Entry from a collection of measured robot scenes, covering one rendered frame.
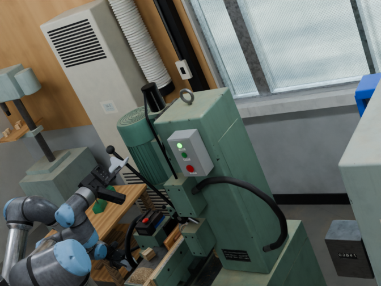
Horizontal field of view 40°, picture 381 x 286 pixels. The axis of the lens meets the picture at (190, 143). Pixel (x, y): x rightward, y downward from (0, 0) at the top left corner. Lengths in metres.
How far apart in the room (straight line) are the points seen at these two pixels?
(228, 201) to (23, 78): 2.48
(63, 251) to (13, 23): 3.12
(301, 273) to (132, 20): 1.94
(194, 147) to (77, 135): 3.00
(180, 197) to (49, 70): 2.72
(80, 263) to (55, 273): 0.07
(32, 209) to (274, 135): 1.79
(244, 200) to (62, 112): 2.92
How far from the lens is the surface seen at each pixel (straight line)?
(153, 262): 2.28
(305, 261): 2.35
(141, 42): 3.46
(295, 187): 3.74
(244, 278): 2.14
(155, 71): 3.49
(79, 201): 1.92
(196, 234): 1.99
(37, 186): 4.43
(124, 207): 3.64
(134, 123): 2.00
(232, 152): 1.87
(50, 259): 1.56
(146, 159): 2.05
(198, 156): 1.76
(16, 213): 2.45
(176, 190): 1.89
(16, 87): 4.15
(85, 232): 1.94
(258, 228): 2.01
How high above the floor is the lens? 2.15
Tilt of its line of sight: 23 degrees down
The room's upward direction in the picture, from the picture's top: 25 degrees counter-clockwise
